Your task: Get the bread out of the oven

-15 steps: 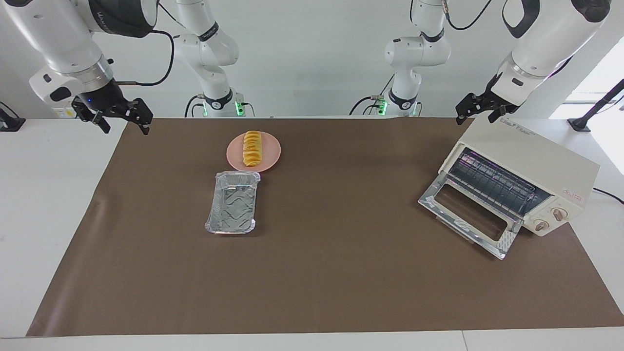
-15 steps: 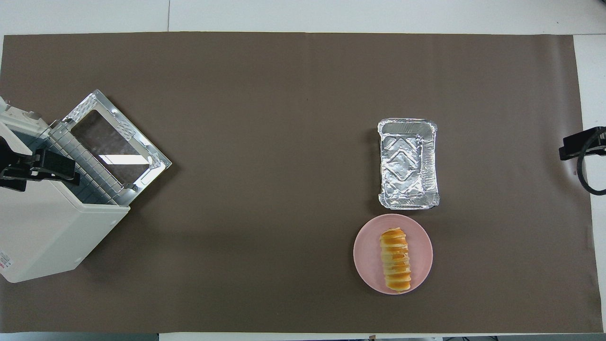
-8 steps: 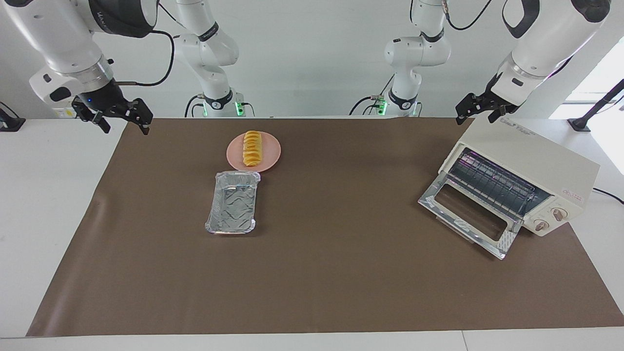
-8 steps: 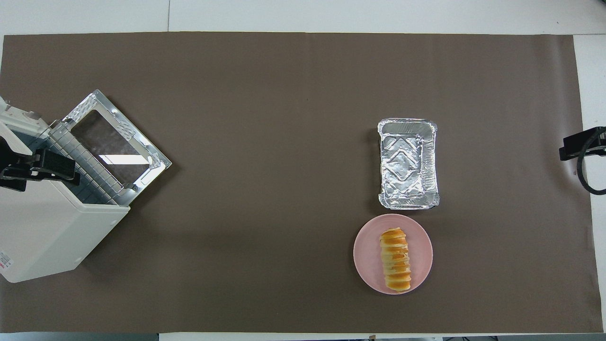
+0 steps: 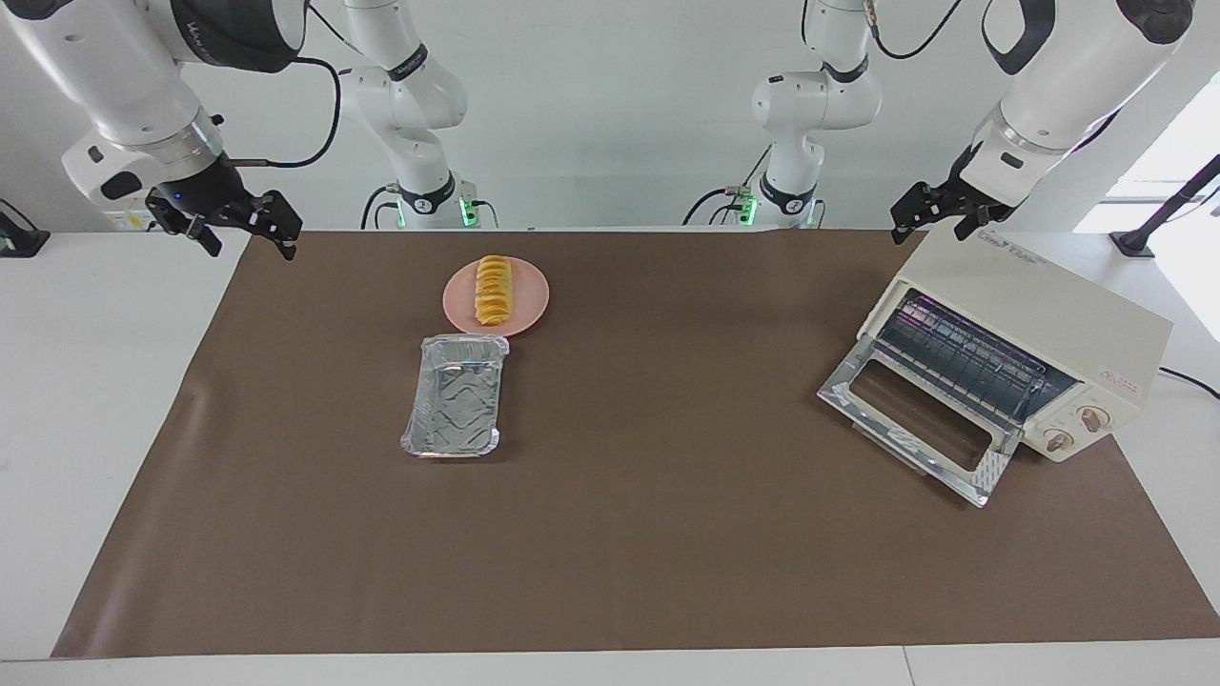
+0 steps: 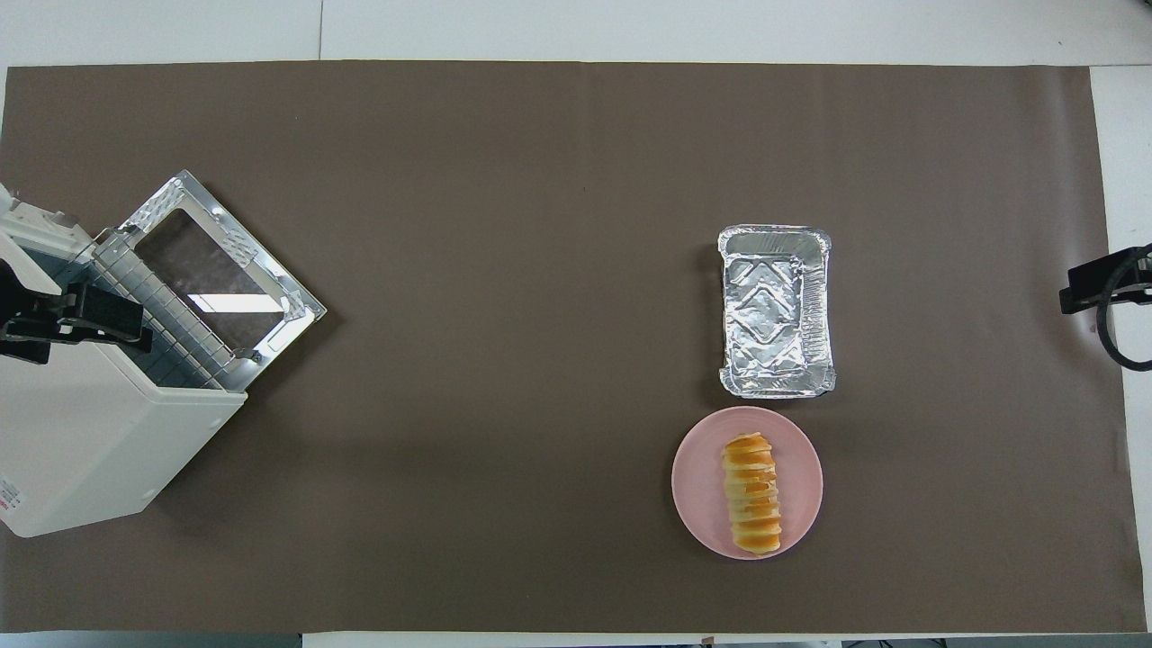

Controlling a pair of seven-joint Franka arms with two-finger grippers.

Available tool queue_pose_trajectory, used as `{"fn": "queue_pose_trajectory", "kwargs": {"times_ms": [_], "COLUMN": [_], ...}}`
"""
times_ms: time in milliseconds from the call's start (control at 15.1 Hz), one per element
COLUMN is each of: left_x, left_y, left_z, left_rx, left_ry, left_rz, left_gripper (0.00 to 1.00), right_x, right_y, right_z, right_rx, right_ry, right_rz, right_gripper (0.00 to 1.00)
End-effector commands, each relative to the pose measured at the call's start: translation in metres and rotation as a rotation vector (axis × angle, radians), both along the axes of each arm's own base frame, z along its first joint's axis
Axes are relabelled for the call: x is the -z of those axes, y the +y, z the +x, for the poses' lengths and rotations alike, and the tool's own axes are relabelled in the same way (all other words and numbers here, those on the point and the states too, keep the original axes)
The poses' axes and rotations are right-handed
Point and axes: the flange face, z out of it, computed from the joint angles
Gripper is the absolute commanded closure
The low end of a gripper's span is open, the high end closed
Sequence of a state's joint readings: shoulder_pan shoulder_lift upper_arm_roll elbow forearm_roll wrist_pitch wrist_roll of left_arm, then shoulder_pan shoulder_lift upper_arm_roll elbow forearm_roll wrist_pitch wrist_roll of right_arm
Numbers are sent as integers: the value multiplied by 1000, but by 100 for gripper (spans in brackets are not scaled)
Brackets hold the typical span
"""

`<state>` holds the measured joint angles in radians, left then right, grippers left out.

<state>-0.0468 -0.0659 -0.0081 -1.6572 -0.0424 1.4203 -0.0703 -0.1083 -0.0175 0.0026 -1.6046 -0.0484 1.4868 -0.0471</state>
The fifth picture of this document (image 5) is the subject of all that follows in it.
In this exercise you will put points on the brown table mat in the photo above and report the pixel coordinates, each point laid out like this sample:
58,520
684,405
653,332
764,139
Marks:
610,534

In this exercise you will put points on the aluminium foil tray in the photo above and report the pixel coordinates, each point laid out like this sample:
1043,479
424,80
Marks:
457,400

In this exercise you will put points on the cream toaster oven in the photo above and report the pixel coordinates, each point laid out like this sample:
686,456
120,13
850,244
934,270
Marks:
1039,295

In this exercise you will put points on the white wall socket strip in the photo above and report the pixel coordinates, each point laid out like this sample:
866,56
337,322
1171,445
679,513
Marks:
124,221

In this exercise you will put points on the sliced yellow bread loaf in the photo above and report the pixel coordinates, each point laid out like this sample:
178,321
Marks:
494,291

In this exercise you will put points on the cream oven knob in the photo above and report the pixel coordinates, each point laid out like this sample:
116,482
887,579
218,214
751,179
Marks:
1094,419
1058,440

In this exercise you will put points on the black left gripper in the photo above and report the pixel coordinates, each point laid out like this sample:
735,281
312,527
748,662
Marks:
967,195

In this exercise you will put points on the pink round plate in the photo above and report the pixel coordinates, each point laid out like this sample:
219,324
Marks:
529,295

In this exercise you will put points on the black camera stand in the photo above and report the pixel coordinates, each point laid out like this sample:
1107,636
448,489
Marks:
1134,240

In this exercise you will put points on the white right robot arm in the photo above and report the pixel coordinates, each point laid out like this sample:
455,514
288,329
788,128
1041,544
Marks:
114,67

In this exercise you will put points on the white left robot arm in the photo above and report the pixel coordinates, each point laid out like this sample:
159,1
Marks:
1077,86

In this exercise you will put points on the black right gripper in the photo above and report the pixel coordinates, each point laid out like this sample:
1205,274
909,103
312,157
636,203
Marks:
210,195

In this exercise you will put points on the glass oven door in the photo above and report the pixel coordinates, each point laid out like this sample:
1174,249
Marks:
915,410

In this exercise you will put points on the black clamp mount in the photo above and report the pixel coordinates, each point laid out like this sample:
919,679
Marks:
24,243

